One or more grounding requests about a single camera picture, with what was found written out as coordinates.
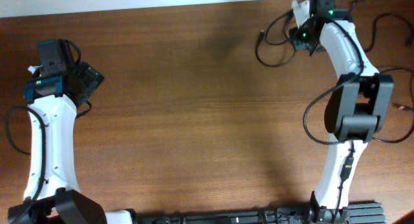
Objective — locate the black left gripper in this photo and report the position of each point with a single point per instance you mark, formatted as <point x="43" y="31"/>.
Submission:
<point x="92" y="76"/>

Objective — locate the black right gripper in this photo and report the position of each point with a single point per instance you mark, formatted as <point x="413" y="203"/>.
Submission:
<point x="301" y="39"/>

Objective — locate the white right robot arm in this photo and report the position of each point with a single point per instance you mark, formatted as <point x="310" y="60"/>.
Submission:
<point x="357" y="106"/>

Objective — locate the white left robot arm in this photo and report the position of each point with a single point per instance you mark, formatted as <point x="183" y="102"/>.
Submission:
<point x="58" y="87"/>

